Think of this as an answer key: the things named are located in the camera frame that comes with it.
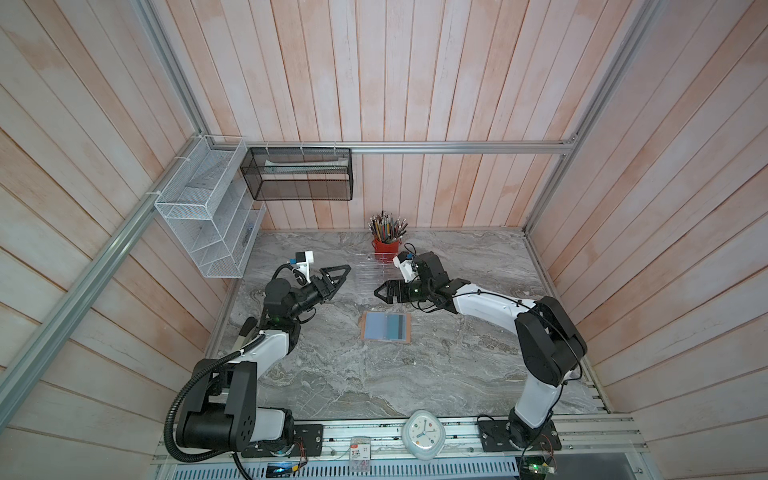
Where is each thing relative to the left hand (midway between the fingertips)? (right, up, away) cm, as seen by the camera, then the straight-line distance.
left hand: (349, 277), depth 78 cm
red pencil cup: (+10, +7, +26) cm, 29 cm away
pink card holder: (+18, -18, +15) cm, 29 cm away
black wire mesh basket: (-17, +31, +12) cm, 37 cm away
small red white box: (+3, -42, -8) cm, 43 cm away
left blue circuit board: (-16, -46, -8) cm, 49 cm away
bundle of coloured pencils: (+10, +16, +23) cm, 29 cm away
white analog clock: (+19, -38, -6) cm, 43 cm away
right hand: (+10, -5, +11) cm, 16 cm away
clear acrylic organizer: (+6, +1, +29) cm, 29 cm away
